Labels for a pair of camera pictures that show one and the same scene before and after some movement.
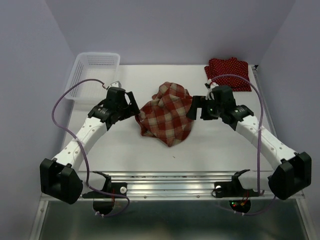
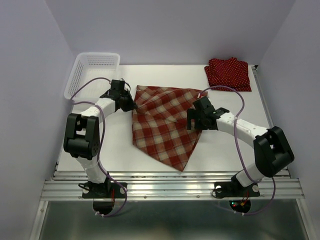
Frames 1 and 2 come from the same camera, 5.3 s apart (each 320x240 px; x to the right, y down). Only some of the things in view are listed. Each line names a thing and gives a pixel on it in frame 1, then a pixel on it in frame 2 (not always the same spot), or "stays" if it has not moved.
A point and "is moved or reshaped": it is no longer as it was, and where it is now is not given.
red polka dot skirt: (237, 84) stays
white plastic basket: (104, 67) stays
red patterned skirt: (166, 116) is moved or reshaped
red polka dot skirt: (217, 67) stays
